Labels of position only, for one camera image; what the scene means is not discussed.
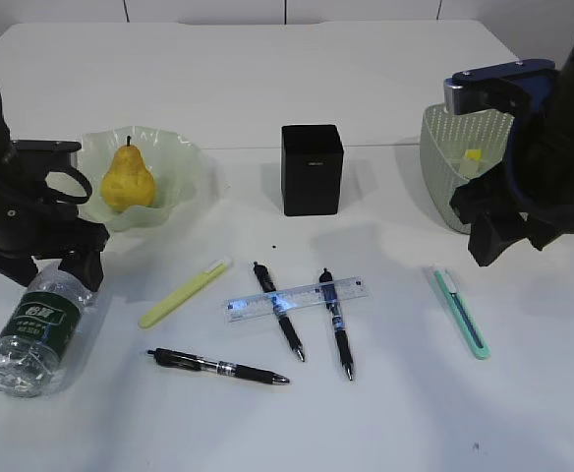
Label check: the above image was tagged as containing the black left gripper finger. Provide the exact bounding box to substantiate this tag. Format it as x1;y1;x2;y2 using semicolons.
59;249;104;291

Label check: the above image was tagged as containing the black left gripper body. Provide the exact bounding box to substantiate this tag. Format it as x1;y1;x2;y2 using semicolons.
0;191;109;285

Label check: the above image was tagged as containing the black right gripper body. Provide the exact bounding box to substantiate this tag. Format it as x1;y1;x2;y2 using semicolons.
450;166;574;251

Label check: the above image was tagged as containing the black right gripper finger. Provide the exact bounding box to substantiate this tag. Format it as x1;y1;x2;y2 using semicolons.
468;215;526;266

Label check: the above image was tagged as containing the yellow pear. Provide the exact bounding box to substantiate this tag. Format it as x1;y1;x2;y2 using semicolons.
100;136;157;212

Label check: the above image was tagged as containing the clear water bottle green label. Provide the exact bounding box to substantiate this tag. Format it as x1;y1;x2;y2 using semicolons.
0;263;97;398

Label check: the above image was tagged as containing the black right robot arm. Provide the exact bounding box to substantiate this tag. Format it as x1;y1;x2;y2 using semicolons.
444;46;574;266

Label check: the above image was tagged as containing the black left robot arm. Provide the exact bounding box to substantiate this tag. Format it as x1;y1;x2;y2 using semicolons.
0;93;109;292

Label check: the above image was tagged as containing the green woven plastic basket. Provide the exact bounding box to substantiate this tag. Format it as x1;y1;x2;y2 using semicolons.
420;104;513;234

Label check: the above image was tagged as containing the green utility knife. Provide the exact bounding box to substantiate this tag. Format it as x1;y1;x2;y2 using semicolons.
427;267;490;360

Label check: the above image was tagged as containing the black gel pen left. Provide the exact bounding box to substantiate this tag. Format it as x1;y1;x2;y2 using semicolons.
146;348;291;385

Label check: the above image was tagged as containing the black gel pen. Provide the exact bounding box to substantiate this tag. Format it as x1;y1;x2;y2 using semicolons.
253;262;306;362
318;267;354;381
146;348;291;385

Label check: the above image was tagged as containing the yellow utility knife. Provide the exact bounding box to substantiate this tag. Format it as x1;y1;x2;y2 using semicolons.
138;258;232;329

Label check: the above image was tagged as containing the green wavy glass plate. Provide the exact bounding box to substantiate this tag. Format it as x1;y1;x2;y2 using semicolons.
77;126;207;232

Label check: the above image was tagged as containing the clear plastic ruler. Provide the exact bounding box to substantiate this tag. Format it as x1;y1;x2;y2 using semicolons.
223;277;369;323

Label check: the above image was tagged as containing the black gel pen right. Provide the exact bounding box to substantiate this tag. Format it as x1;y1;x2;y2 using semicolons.
318;267;354;381

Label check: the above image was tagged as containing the black gel pen middle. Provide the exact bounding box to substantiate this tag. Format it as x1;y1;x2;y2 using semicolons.
253;262;306;362

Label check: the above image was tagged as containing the black square pen holder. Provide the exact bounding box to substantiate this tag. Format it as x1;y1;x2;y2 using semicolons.
280;124;344;216

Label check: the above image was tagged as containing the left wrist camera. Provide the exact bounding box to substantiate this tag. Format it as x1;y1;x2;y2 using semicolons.
12;140;82;172

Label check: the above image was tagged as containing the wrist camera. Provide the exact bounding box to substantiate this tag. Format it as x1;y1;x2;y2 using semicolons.
12;140;82;172
443;59;559;116

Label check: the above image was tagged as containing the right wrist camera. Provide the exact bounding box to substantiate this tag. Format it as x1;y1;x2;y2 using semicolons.
443;59;559;116

